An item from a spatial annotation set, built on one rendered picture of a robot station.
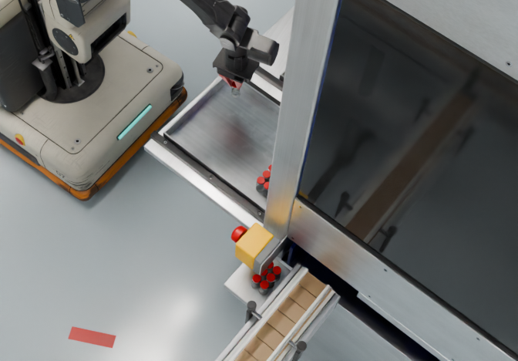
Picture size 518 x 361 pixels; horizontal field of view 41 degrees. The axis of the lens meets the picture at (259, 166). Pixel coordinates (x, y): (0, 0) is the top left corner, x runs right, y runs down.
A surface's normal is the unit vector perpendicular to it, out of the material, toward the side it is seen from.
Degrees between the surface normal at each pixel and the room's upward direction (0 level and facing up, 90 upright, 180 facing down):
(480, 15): 90
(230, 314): 0
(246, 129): 0
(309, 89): 90
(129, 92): 0
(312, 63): 90
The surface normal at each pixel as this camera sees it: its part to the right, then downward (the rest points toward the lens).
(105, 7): 0.17, -0.41
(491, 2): -0.63, 0.66
